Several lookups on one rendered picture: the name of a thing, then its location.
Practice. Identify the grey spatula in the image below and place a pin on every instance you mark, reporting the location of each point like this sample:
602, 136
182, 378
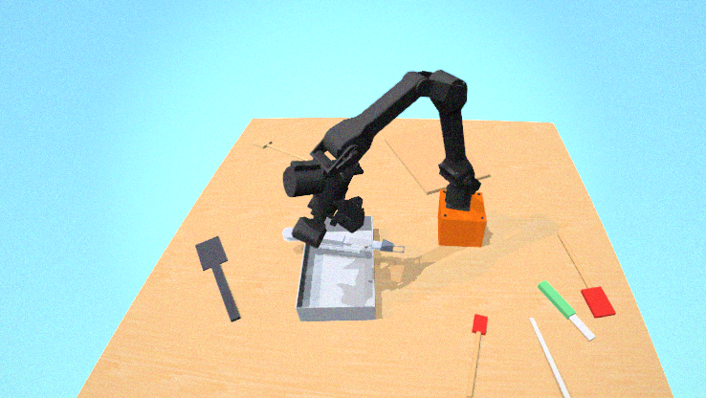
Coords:
211, 254

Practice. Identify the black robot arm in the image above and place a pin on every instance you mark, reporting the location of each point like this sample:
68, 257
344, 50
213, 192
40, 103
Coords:
349, 140

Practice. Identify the grey rectangular tin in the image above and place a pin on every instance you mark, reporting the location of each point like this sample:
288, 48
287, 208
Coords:
338, 284

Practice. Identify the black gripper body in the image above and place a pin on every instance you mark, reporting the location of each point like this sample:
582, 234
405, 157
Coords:
310, 231

